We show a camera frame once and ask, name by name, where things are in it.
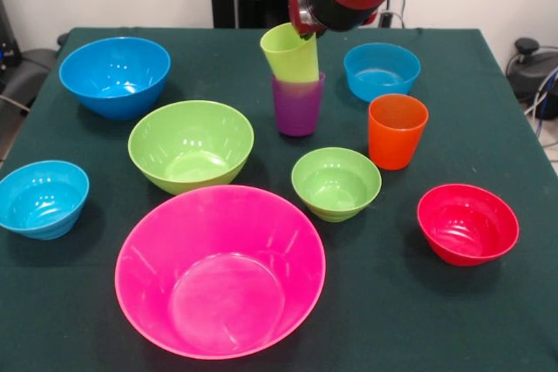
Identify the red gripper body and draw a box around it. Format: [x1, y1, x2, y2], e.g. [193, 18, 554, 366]
[289, 0, 329, 39]

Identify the lime green cup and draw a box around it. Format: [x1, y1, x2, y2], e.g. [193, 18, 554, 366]
[260, 22, 320, 85]

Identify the purple cup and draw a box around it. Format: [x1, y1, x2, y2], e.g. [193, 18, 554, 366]
[271, 72, 326, 138]

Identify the medium blue bowl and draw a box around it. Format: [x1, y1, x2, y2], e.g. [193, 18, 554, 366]
[343, 42, 422, 104]

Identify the orange cup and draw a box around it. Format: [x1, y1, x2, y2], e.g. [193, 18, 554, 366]
[367, 93, 430, 172]

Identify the small green bowl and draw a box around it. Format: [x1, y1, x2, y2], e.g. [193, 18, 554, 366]
[290, 146, 383, 223]

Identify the large green bowl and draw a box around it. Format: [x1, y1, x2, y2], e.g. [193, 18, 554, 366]
[127, 99, 255, 196]

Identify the large blue bowl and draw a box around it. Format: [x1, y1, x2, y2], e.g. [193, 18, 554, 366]
[58, 37, 172, 121]

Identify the black wheel base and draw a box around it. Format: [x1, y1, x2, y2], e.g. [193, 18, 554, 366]
[508, 37, 558, 120]
[0, 32, 71, 129]

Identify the small red-pink bowl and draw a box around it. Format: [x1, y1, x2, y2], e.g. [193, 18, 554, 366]
[416, 183, 521, 267]

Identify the large pink bowl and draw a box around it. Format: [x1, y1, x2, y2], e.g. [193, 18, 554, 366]
[114, 184, 328, 361]

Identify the dark green table cloth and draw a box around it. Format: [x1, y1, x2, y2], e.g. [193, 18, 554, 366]
[0, 27, 558, 372]

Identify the small light blue bowl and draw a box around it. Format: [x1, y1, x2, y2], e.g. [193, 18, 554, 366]
[0, 159, 91, 241]

